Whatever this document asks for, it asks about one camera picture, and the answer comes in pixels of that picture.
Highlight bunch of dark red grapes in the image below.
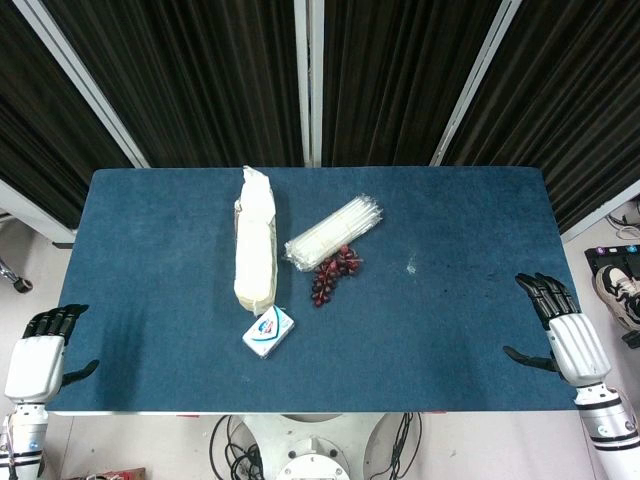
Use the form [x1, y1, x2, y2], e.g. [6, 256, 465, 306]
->
[309, 244, 363, 309]

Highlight blue felt table cover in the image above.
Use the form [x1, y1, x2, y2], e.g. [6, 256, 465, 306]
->
[45, 166, 581, 414]

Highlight long white plastic-wrapped pack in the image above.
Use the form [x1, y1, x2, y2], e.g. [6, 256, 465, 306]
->
[233, 165, 279, 317]

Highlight red and brown box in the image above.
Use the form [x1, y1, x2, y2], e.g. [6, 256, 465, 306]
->
[63, 466, 147, 480]

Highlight pack of white straws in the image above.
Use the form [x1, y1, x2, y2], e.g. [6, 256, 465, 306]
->
[284, 193, 385, 273]

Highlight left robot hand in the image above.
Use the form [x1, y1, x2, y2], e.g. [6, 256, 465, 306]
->
[4, 303, 100, 404]

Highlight black folding screen panel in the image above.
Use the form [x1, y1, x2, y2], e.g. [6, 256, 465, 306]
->
[441, 0, 640, 235]
[321, 0, 496, 167]
[42, 0, 304, 168]
[0, 0, 134, 216]

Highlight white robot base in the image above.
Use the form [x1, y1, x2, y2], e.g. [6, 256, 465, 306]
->
[241, 413, 384, 480]

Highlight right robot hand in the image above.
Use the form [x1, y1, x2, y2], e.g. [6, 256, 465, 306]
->
[502, 272, 612, 390]

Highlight black office chair caster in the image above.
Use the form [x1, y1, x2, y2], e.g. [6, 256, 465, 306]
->
[0, 254, 34, 294]

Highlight white and blue soap box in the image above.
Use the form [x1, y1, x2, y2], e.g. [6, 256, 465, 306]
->
[241, 305, 296, 360]

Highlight black cables under table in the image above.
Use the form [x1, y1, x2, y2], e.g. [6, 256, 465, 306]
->
[208, 412, 424, 480]

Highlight white and black sneaker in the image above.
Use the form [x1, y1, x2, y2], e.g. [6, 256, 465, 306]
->
[594, 264, 640, 332]

